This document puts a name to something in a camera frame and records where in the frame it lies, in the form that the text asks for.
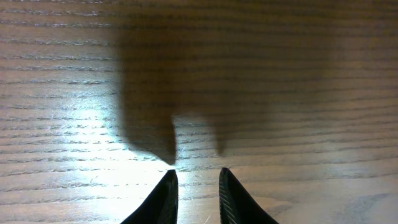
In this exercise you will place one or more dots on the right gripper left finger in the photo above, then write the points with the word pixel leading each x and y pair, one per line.
pixel 160 206

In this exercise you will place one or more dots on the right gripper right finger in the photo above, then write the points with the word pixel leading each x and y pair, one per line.
pixel 236 204

